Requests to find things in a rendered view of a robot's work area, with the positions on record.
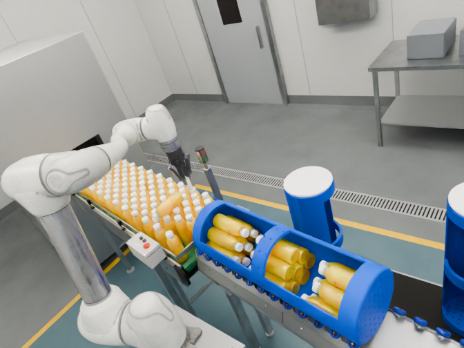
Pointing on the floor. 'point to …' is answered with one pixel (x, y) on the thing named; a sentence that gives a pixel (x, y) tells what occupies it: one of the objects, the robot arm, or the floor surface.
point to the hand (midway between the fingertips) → (188, 183)
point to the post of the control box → (168, 286)
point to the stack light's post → (213, 184)
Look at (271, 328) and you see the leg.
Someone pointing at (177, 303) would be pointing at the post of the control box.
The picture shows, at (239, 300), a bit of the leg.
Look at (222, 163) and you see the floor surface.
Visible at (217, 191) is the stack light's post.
